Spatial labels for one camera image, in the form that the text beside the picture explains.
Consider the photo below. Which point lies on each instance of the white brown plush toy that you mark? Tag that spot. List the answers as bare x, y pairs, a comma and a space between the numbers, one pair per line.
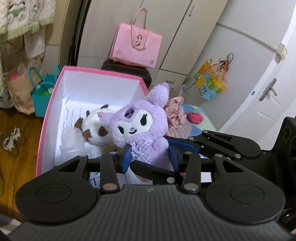
92, 129

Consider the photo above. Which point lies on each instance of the teal gift bag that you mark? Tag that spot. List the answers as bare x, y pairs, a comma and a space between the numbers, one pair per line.
42, 91

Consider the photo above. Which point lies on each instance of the red strawberry plush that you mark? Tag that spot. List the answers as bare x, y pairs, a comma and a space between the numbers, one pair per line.
195, 117

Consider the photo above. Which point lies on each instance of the white mesh bath sponge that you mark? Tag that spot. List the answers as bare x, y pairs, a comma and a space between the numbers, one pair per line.
72, 141

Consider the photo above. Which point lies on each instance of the beige wooden wardrobe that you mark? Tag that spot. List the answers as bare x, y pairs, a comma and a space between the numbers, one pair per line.
167, 37

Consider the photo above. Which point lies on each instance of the pink paper shopping bag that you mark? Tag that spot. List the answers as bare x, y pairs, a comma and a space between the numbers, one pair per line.
136, 46

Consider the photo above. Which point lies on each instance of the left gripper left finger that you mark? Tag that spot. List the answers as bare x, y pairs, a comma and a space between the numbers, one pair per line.
112, 168

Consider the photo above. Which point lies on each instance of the purple Kuromi plush toy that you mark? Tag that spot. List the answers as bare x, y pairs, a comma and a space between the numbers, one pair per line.
143, 125

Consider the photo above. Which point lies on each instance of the colourful patchwork bed cover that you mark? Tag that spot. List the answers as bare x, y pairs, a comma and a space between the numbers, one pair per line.
191, 129

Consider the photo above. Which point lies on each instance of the black suitcase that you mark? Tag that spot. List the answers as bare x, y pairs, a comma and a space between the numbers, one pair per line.
127, 69

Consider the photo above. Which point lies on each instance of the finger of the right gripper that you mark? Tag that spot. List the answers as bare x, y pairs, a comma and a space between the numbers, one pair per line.
209, 143
155, 174

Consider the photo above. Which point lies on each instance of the brown paper bag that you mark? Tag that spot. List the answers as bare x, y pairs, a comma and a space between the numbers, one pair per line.
19, 85

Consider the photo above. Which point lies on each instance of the wet wipes pack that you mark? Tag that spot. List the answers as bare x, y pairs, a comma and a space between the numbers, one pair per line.
94, 179

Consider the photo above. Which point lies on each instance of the pink floral fabric scrunchie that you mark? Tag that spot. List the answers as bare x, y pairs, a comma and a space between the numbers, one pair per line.
175, 112

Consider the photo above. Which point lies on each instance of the cream knitted cardigan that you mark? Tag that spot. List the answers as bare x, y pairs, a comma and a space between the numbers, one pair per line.
27, 19

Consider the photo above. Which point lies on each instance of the colourful hanging gift bag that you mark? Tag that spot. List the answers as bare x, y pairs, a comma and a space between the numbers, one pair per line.
211, 77

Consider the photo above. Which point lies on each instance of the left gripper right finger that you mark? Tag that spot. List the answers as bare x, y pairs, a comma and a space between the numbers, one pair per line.
188, 167

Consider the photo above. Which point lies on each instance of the plush slippers on floor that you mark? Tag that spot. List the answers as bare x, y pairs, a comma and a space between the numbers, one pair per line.
10, 143

